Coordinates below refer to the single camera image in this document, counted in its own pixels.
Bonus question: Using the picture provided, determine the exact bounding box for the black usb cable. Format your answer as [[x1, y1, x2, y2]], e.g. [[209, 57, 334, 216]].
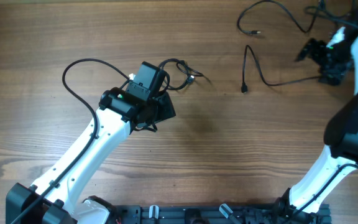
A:
[[241, 44, 323, 94], [157, 58, 211, 91], [236, 0, 357, 35]]

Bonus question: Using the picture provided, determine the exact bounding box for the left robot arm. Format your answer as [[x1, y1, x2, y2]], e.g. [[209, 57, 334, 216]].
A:
[[6, 62, 175, 223]]

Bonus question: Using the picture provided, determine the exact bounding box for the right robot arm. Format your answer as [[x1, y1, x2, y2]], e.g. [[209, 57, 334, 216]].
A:
[[272, 8, 358, 223]]

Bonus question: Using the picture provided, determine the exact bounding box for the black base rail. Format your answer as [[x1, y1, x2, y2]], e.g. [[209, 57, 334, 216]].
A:
[[110, 204, 332, 224]]

